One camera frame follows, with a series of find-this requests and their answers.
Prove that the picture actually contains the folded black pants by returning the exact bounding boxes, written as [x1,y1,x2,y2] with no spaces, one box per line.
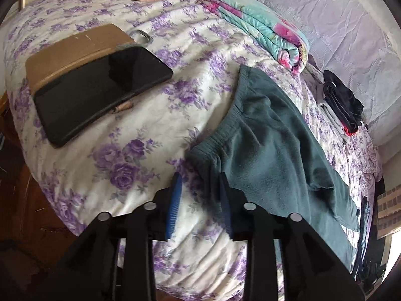
[323,70,364,130]

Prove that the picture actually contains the striped beige curtain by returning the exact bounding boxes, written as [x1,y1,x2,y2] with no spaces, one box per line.
[376,185,401,239]

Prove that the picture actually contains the lavender lace headboard cover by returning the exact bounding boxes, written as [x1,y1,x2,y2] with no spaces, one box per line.
[257,0,400,145]

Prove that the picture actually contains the clear phone case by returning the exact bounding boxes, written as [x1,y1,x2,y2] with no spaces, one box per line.
[129,30,153,46]

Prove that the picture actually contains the dark green fleece pants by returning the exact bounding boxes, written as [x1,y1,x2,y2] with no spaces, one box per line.
[187,65,360,268]

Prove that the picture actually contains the blue denim jeans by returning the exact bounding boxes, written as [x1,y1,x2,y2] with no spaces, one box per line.
[352,196,371,283]

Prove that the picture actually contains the brown cardboard box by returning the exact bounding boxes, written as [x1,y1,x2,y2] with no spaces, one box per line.
[25,24,134,95]

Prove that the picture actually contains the black tablet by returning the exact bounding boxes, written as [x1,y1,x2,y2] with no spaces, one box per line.
[33,46,173,148]

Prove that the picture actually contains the purple floral bed quilt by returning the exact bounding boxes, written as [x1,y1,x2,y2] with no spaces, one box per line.
[2,0,382,300]

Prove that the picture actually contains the folded colourful floral blanket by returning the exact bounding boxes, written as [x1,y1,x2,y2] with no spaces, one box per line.
[201,0,310,75]

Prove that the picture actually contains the folded grey garment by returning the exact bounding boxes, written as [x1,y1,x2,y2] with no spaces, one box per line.
[316,84,345,135]

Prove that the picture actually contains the folded red garment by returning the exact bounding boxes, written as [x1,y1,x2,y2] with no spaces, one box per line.
[343,126,357,137]

